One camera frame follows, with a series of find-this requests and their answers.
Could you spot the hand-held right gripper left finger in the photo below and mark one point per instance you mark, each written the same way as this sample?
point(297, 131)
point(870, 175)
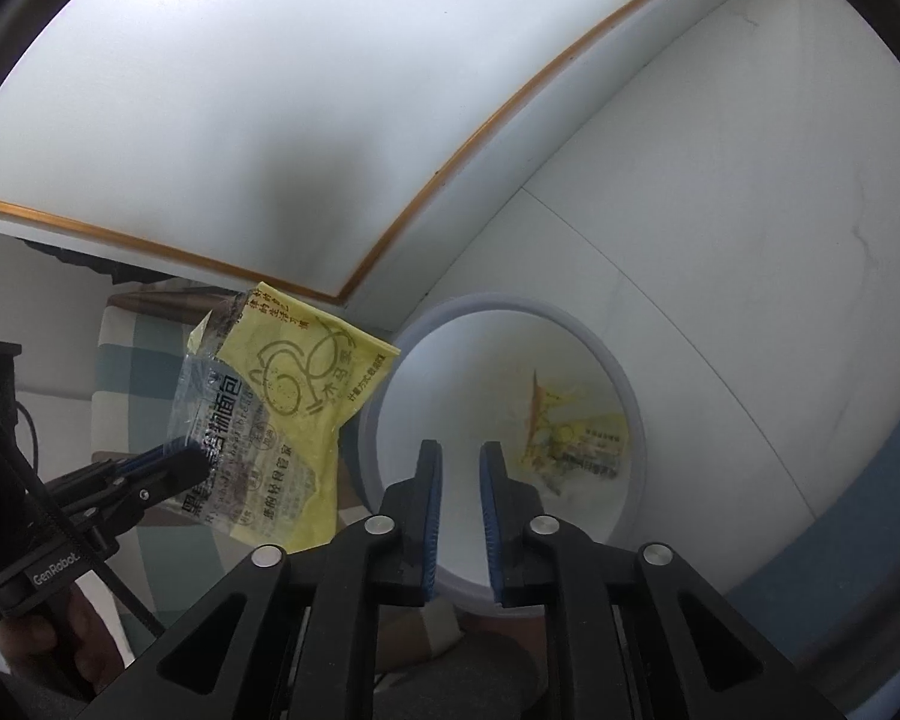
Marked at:
point(431, 532)

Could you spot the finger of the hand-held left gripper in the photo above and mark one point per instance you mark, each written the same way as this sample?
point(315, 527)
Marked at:
point(139, 501)
point(180, 463)

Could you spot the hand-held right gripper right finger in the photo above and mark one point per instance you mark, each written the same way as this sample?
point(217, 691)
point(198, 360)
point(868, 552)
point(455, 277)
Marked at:
point(491, 532)

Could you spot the yellow clear bread wrapper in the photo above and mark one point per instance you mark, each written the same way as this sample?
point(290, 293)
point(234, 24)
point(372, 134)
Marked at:
point(292, 382)

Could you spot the white plastic bin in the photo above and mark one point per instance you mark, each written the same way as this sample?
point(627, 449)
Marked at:
point(465, 375)

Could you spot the person's left hand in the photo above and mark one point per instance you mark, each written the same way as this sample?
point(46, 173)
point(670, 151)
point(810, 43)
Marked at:
point(101, 637)

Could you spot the crumpled yellow wrapper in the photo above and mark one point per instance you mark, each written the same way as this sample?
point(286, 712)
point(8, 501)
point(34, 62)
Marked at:
point(570, 442)

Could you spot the plaid cushion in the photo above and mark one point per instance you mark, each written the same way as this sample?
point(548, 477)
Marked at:
point(135, 345)

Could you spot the person's grey trouser leg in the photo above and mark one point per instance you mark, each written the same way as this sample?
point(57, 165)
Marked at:
point(457, 679)

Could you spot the blue floor mat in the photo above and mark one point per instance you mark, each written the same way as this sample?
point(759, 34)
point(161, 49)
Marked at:
point(817, 540)

